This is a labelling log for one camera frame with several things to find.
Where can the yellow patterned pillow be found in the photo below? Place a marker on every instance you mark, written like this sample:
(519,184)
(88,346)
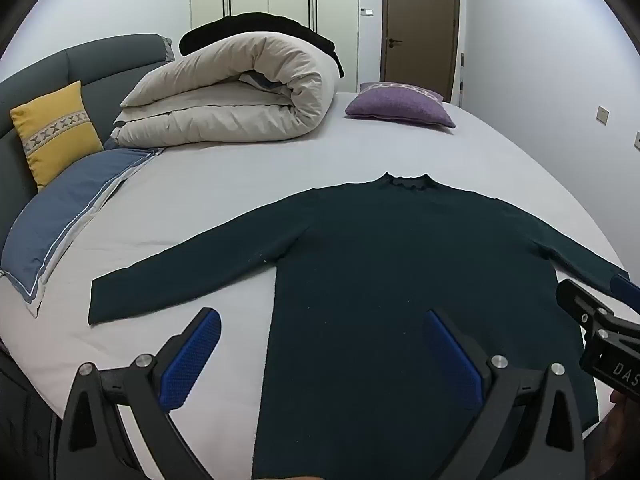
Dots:
(55,130)

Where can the brown door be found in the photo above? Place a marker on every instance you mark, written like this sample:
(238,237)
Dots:
(420,20)

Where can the dark green sweater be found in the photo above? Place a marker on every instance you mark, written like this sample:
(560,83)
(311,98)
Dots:
(375,260)

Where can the wall switch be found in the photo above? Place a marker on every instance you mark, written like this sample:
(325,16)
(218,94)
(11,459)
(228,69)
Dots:
(602,114)

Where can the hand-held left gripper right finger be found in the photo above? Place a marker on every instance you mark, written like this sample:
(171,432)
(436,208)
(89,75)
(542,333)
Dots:
(452,360)

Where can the person's right hand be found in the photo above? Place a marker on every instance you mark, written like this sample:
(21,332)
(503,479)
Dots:
(622,400)

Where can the black cloth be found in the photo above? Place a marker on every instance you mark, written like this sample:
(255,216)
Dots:
(250,22)

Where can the purple cushion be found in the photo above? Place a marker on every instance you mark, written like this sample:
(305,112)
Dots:
(395,105)

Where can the grey headboard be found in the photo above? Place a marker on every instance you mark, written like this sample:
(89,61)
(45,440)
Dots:
(75,65)

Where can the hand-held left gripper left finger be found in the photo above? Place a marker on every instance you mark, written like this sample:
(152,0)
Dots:
(192,360)

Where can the blue pillow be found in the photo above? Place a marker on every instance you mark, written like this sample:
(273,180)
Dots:
(55,220)

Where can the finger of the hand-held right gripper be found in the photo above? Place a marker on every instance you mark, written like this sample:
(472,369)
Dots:
(575,300)
(627,291)

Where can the folded beige duvet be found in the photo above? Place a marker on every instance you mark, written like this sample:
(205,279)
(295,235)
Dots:
(225,75)

